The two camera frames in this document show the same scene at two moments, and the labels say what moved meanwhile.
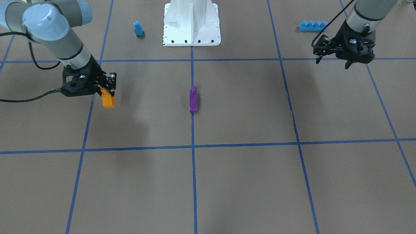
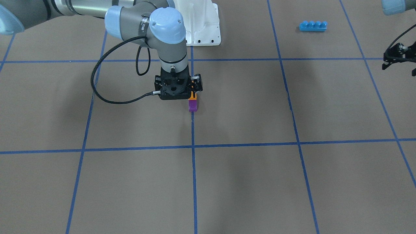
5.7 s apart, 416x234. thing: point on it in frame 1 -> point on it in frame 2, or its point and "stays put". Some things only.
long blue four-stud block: (312, 26) stays put
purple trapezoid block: (193, 99) stays put
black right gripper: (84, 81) -> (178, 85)
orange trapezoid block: (108, 101) -> (192, 98)
